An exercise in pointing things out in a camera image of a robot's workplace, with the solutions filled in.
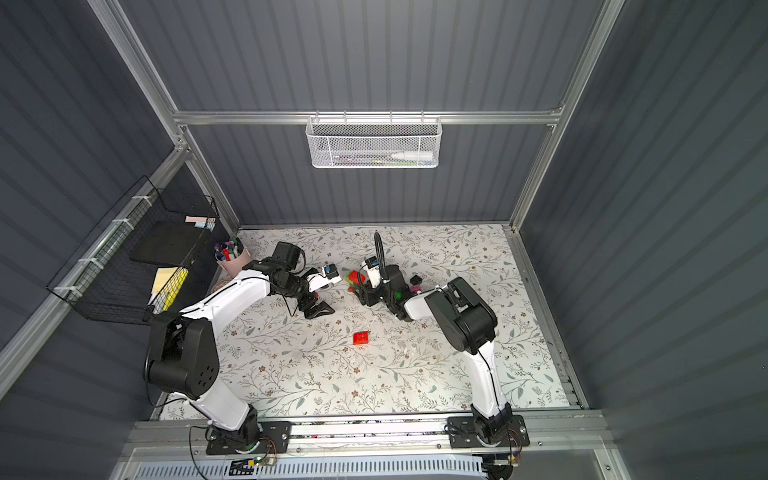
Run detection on red lego brick long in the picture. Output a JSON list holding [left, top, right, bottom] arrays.
[[347, 270, 367, 286]]

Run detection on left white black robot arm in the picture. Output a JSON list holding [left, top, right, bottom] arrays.
[[144, 241, 341, 453]]

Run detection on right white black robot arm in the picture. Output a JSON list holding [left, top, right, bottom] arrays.
[[350, 263, 523, 446]]

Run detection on red lego brick rounded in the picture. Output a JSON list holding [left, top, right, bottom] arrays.
[[352, 331, 369, 346]]

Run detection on pink pen cup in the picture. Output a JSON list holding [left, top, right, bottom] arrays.
[[214, 237, 252, 278]]

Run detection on yellow sticky note pad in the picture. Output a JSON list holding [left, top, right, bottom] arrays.
[[148, 267, 189, 314]]

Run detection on black notebook in basket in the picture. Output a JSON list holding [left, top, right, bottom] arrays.
[[128, 221, 210, 267]]

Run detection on white marker in basket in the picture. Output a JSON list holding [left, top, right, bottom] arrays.
[[389, 151, 435, 165]]

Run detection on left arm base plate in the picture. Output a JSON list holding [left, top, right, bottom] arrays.
[[206, 421, 293, 456]]

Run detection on white wire mesh basket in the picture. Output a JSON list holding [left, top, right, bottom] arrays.
[[305, 118, 443, 169]]

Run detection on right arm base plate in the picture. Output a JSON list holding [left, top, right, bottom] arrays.
[[444, 415, 530, 449]]

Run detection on black wire wall basket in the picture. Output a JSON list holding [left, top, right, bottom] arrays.
[[47, 176, 224, 325]]

